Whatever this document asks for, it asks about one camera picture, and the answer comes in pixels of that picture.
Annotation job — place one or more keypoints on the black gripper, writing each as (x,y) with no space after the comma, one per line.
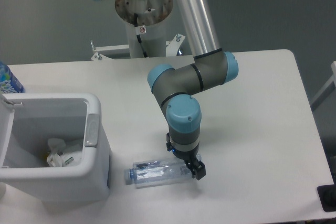
(188,153)

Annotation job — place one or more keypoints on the clear plastic bottle blue cap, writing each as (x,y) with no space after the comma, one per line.
(157,172)

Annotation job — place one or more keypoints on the white wrapper green stripe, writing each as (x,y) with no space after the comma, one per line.
(64,154)

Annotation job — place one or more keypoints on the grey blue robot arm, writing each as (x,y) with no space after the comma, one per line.
(174,89)

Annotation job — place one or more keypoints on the white plastic trash can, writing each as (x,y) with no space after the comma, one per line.
(28,120)

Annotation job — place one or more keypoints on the black device at table edge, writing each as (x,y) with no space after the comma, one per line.
(327,197)

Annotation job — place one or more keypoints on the blue labelled bottle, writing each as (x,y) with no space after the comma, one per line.
(9,83)

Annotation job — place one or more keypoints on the white metal frame right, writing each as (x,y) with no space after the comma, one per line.
(324,91)

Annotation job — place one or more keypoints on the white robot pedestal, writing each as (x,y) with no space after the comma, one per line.
(147,35)

